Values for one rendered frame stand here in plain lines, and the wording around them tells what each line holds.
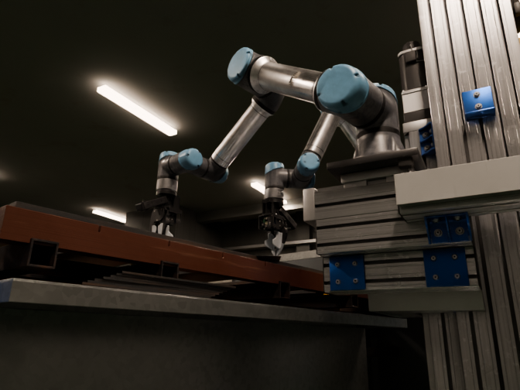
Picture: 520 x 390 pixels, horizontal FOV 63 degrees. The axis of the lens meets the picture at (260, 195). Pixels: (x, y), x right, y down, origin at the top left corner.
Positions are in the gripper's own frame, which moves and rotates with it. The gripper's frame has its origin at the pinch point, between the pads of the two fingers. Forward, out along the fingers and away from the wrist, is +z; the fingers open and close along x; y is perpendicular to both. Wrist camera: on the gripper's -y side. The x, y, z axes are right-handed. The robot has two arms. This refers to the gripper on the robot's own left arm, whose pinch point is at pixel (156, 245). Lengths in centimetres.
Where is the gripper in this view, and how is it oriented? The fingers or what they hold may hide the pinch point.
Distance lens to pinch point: 154.0
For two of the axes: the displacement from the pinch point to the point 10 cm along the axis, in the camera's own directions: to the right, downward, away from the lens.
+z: -0.2, 9.5, -3.1
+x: -7.7, 1.9, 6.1
